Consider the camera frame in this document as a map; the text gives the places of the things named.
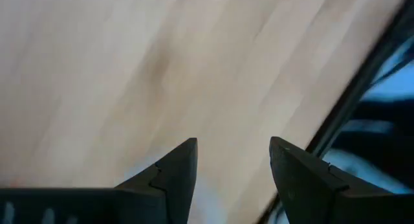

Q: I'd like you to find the black table frame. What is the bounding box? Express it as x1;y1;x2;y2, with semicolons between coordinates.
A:
255;0;414;224

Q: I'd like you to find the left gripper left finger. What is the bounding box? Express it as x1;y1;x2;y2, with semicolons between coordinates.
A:
114;137;199;224

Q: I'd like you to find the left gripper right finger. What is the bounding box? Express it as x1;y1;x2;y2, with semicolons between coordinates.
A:
268;136;392;224

